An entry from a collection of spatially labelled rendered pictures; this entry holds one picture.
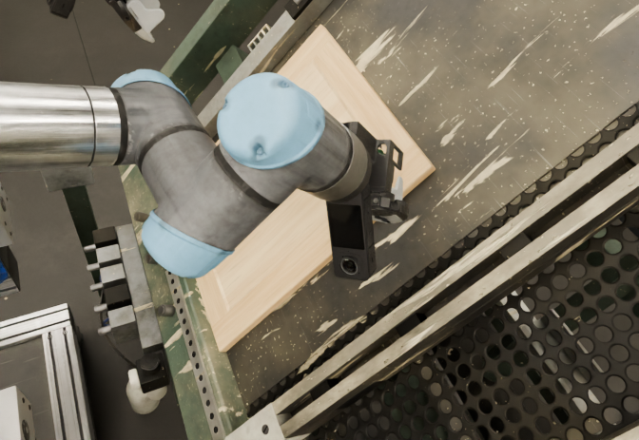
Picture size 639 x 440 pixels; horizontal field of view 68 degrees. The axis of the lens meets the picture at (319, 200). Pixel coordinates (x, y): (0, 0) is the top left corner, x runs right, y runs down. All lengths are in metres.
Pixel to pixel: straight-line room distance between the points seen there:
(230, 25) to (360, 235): 0.91
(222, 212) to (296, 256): 0.52
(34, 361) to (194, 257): 1.47
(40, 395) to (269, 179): 1.50
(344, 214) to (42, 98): 0.30
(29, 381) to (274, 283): 1.09
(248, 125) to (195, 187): 0.08
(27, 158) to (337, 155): 0.26
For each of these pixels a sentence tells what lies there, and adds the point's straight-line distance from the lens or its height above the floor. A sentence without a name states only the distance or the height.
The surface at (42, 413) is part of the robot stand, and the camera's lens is 1.79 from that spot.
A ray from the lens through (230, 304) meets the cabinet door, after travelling 1.02.
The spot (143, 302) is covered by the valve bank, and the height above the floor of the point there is 0.74.
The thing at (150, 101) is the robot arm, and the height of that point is 1.54.
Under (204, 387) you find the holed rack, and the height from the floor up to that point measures 0.89.
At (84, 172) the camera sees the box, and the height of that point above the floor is 0.80.
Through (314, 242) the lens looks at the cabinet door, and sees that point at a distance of 0.88.
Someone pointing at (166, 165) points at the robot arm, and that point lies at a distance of 0.44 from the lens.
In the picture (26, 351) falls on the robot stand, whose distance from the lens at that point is 1.89.
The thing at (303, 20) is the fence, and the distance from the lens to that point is 1.10.
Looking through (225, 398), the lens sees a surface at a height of 0.90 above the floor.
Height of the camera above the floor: 1.84
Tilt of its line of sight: 48 degrees down
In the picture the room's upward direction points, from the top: 15 degrees clockwise
